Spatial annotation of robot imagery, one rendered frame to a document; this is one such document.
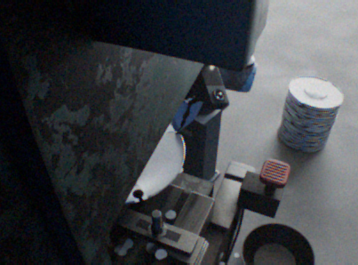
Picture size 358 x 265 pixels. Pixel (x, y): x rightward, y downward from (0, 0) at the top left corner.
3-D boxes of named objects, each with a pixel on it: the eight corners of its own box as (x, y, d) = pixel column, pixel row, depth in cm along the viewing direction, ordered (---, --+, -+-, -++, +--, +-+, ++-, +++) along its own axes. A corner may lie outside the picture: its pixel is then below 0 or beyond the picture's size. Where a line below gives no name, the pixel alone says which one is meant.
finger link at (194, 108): (179, 118, 84) (192, 86, 79) (190, 133, 80) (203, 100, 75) (169, 118, 82) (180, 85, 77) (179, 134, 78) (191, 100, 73)
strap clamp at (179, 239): (132, 219, 71) (127, 187, 64) (208, 247, 66) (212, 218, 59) (117, 241, 67) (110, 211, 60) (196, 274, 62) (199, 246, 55)
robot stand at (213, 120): (191, 156, 182) (194, 85, 151) (220, 174, 173) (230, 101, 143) (168, 178, 172) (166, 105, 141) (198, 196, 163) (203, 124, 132)
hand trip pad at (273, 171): (260, 178, 82) (266, 156, 77) (284, 185, 80) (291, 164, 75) (252, 199, 77) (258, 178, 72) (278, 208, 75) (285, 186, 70)
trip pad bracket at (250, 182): (236, 214, 94) (246, 166, 80) (270, 226, 91) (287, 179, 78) (229, 231, 90) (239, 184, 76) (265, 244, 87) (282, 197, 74)
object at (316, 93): (277, 89, 176) (277, 87, 175) (307, 71, 189) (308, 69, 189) (324, 116, 159) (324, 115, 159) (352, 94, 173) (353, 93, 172)
